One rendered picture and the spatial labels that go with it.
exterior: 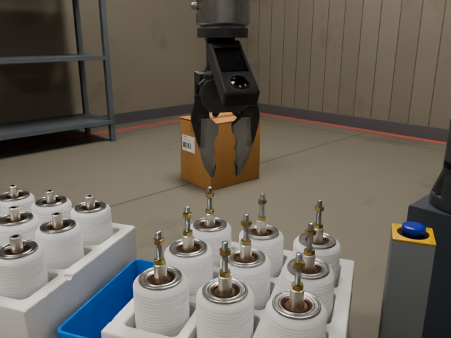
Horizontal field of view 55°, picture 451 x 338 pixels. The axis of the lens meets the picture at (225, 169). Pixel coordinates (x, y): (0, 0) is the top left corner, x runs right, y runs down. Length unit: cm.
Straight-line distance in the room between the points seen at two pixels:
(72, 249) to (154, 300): 32
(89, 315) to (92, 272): 9
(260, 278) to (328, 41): 287
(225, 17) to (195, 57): 336
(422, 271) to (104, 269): 68
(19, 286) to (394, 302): 70
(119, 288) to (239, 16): 71
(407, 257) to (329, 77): 279
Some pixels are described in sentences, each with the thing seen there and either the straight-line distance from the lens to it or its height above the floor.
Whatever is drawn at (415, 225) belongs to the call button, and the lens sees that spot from 84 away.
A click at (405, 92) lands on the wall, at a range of 325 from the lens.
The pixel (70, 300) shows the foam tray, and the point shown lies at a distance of 99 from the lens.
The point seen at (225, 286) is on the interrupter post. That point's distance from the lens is 72.
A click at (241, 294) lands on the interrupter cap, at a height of 25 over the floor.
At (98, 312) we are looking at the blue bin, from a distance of 103.
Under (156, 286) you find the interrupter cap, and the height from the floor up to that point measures 25.
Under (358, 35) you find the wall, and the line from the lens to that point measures 340.
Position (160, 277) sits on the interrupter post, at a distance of 76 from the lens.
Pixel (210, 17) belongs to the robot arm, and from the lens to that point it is 60.
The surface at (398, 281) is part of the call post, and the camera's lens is 85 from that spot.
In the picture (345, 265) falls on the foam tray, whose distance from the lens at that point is 99.
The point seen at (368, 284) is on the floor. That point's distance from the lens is 129.
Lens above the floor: 65
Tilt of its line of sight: 17 degrees down
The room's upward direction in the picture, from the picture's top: straight up
